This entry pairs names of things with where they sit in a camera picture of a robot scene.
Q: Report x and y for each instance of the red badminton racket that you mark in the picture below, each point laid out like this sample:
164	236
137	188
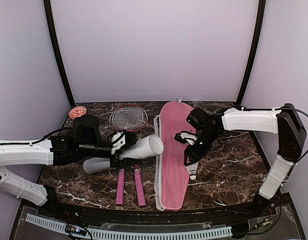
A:
139	187
130	118

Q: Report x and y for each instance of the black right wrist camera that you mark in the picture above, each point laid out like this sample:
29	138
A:
197	118

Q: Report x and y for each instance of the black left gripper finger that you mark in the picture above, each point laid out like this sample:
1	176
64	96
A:
121	140
116	162

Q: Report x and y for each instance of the black frame post left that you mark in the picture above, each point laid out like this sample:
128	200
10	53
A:
57	52

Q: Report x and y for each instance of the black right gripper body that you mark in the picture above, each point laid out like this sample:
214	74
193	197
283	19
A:
207	140

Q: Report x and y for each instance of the red patterned bowl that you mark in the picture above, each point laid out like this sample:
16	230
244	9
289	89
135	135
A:
77	111

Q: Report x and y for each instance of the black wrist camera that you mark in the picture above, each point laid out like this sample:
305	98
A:
197	118
86	130

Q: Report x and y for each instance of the white cable duct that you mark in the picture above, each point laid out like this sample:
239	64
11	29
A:
111	231

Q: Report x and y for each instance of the red badminton racket left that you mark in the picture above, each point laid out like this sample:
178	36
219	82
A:
130	118

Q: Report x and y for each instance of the black frame post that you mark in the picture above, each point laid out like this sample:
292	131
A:
57	52
252	52

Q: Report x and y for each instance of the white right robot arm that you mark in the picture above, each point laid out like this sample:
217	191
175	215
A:
284	122

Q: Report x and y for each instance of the black table front rail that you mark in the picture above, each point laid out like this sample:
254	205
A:
95	216

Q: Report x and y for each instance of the pink racket bag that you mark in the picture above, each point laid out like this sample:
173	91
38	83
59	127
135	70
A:
171	175

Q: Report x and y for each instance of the black frame post right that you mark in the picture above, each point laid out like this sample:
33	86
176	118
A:
252	52

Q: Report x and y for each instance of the white shuttlecock tube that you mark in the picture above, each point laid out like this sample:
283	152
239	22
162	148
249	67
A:
144	148

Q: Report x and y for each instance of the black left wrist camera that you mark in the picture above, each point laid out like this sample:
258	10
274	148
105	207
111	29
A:
86	130

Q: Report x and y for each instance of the white plastic shuttlecock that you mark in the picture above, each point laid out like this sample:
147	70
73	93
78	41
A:
192	170

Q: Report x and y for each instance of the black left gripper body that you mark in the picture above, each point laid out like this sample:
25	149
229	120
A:
88	149

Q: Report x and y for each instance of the red badminton racket right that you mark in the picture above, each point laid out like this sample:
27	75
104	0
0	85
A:
139	187

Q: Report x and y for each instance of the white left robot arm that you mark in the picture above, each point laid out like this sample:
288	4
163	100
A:
55	151

